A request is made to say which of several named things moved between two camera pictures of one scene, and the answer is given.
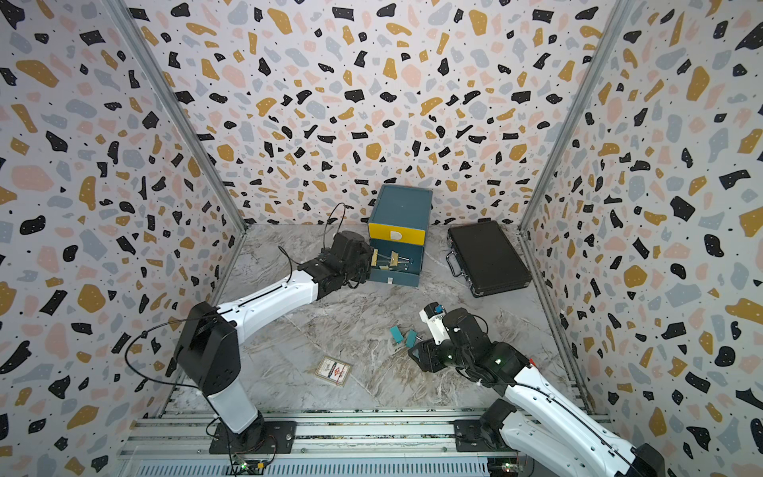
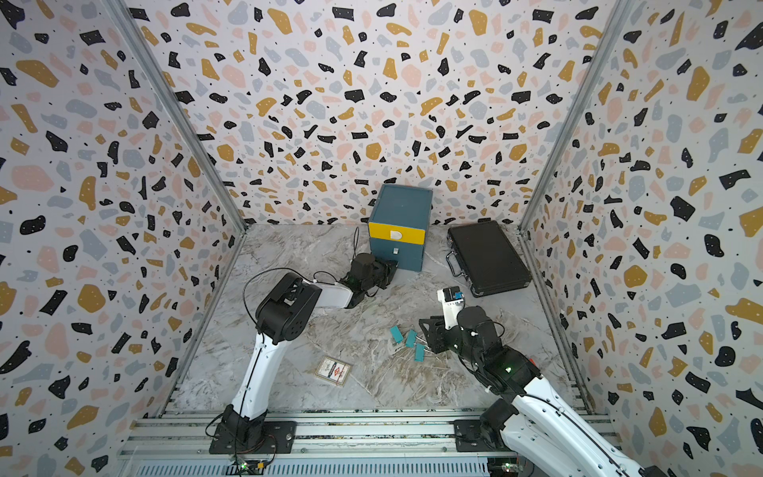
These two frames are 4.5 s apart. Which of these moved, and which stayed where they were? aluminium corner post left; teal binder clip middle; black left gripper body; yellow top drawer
Moved: black left gripper body
Stayed: yellow top drawer; teal binder clip middle; aluminium corner post left
